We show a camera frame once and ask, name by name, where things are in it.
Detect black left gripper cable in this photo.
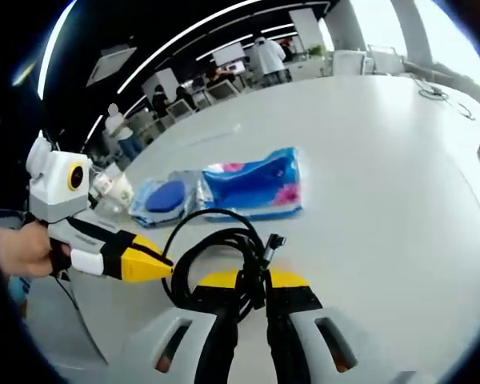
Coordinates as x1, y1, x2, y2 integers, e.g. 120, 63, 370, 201
54, 271, 110, 366

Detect white chairs by window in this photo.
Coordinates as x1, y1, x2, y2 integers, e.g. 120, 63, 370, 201
330, 48, 399, 78

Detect clear water bottle red label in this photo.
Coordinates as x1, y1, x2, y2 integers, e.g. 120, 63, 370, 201
88, 171, 115, 211

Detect floral paper cup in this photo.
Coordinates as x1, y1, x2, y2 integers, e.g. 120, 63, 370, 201
103, 174, 135, 210

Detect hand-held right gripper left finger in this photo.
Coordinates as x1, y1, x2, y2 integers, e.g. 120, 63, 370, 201
123, 268, 241, 384

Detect ceiling air vent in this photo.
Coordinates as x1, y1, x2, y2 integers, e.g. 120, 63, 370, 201
86, 46, 138, 88

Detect white mesh office chair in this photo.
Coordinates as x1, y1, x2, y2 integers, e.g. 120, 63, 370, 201
166, 99, 196, 122
207, 79, 242, 102

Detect clear bag with blue sponge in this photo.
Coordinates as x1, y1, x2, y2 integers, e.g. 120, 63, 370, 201
128, 170, 203, 230

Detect person's left hand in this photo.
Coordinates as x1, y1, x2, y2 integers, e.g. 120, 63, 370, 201
0, 222, 72, 278

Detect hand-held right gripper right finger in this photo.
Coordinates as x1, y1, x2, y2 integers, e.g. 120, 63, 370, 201
266, 268, 371, 384

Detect thin cables on table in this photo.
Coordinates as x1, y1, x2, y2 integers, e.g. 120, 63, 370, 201
417, 78, 476, 121

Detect blue tissue pack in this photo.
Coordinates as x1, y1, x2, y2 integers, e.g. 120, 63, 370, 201
198, 146, 306, 222

